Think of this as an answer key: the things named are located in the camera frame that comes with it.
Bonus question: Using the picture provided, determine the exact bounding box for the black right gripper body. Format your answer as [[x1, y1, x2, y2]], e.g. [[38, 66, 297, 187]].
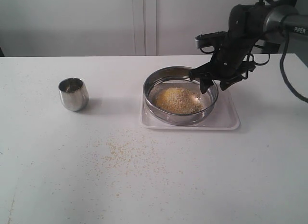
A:
[[189, 31, 255, 81]]

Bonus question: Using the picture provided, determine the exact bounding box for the stainless steel cup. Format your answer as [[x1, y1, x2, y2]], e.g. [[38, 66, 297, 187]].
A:
[[58, 78, 89, 112]]

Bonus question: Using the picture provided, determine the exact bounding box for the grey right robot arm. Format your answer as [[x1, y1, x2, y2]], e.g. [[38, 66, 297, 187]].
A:
[[189, 0, 308, 93]]

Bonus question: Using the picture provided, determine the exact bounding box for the round steel mesh sieve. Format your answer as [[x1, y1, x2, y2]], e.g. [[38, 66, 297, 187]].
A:
[[143, 66, 218, 126]]

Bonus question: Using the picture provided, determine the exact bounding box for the white plastic tray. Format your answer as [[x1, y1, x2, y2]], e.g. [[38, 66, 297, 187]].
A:
[[140, 80, 240, 131]]

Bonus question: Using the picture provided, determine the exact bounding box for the white cabinet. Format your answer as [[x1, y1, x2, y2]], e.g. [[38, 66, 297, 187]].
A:
[[0, 0, 257, 57]]

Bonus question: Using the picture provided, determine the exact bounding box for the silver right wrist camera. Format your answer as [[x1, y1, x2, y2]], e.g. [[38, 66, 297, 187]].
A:
[[195, 31, 227, 54]]

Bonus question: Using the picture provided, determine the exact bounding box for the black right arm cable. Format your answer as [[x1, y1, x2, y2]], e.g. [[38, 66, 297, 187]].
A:
[[247, 0, 308, 102]]

